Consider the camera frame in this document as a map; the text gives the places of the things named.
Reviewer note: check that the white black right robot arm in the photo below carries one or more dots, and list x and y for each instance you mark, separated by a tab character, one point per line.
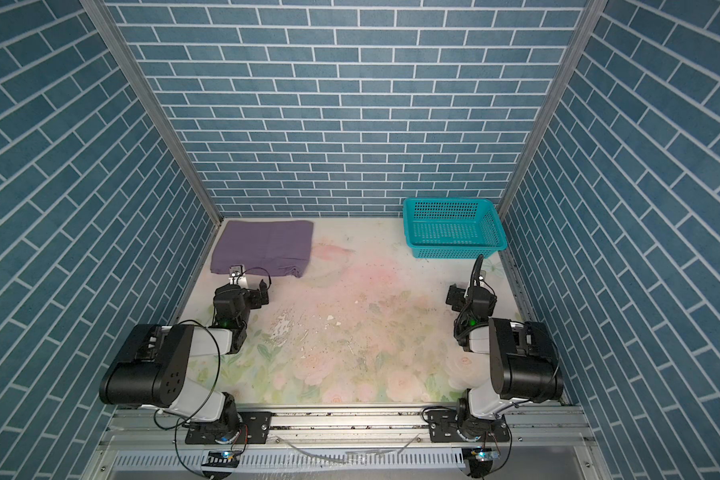
524	365

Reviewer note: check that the aluminium corner post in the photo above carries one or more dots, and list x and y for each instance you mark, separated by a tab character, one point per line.
581	35
105	25

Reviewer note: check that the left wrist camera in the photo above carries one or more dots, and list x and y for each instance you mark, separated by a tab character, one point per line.
237	276

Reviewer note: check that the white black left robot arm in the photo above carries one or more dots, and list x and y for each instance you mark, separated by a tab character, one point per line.
150	370

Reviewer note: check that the left aluminium corner post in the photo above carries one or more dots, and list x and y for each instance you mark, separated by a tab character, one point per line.
105	25

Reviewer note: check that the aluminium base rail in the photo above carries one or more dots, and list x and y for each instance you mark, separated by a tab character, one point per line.
350	426

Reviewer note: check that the teal plastic basket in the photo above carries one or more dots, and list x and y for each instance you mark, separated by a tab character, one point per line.
452	228

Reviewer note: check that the right aluminium corner post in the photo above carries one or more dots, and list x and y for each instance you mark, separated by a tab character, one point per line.
581	35

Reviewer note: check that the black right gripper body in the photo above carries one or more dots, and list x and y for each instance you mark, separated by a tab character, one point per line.
460	300

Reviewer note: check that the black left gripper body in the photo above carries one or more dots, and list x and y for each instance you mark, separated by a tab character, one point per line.
255	301

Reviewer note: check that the white slotted cable duct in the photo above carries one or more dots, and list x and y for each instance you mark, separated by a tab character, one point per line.
290	460

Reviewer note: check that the purple trousers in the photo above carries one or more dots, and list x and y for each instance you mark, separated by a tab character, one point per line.
282	248

